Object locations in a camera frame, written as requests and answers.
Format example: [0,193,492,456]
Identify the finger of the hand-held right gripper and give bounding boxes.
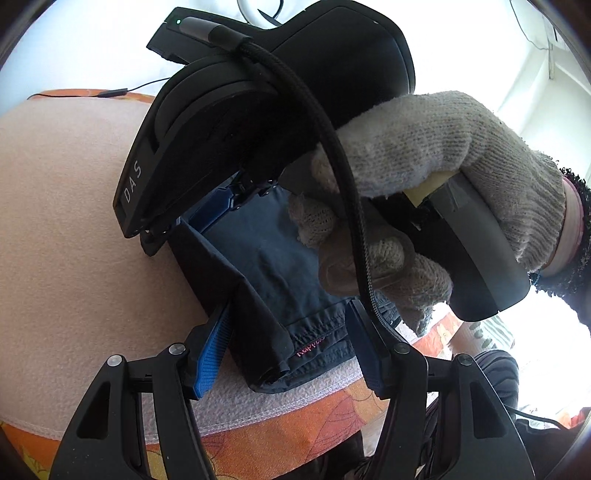
[184,178,278,230]
[139,217,182,257]

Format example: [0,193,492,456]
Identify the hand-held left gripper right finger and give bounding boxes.
[344,299,536,480]

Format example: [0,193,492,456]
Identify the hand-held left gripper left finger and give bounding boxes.
[48,302,234,480]

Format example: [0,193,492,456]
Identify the dark pants with pink trim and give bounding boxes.
[168,187,393,394]

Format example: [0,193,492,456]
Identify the person's right forearm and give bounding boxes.
[531,165,591,335]

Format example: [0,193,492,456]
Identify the person's right hand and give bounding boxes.
[287,91,568,337]

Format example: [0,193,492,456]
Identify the beige towel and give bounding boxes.
[0,97,370,437]

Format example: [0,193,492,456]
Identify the orange floral bedsheet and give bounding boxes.
[0,88,462,480]

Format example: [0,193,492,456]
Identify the green white patterned pillow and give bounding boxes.
[466,316,515,352]

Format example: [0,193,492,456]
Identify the person's dark patterned leg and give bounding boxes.
[468,350,522,416]

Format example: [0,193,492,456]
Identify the black braided cable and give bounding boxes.
[178,14,409,352]

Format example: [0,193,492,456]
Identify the thin black ring light cable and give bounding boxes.
[28,76,171,100]

